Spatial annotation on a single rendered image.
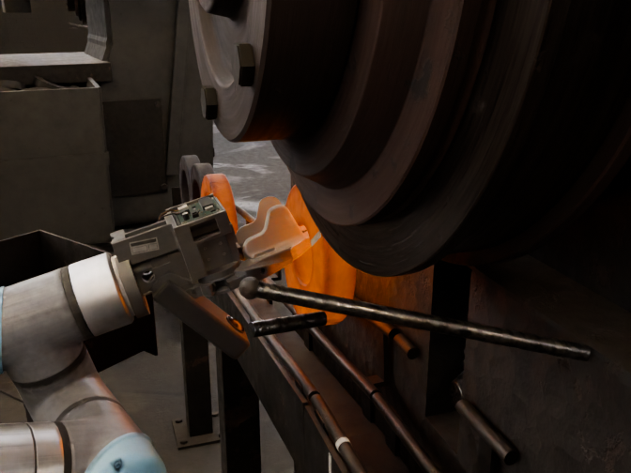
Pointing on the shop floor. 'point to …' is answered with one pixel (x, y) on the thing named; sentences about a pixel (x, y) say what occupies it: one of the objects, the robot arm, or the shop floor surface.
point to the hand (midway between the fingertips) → (315, 236)
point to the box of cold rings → (54, 161)
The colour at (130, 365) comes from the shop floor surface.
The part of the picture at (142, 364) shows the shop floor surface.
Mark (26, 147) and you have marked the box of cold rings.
